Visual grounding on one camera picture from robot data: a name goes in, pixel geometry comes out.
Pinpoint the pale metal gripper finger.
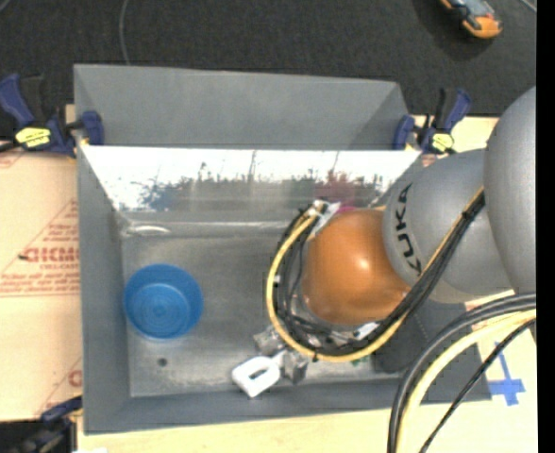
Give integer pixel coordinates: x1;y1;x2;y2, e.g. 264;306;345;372
280;349;310;384
252;327;284;356

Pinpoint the white block with slot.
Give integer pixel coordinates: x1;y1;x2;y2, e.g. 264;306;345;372
230;355;281;399

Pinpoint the grey metal bin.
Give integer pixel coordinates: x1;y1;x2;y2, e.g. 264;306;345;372
73;62;492;433

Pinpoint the blue plastic cup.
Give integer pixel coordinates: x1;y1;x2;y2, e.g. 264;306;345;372
123;262;206;341

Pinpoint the brown cardboard board, red print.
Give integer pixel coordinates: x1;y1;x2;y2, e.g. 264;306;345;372
0;140;85;424

